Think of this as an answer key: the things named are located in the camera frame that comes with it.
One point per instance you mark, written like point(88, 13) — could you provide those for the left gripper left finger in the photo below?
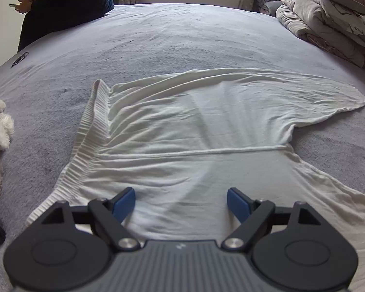
point(107, 217)

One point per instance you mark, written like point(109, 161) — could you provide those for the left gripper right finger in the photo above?
point(254, 217)

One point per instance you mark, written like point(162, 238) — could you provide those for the white garment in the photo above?
point(182, 140)

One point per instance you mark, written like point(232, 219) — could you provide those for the person in dark clothes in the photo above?
point(43, 17)

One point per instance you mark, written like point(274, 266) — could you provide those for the grey bed blanket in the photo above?
point(46, 93)

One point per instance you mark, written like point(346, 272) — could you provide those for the black round logo patch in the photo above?
point(20, 59)

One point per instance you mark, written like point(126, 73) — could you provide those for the folded grey quilt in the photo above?
point(327, 25)

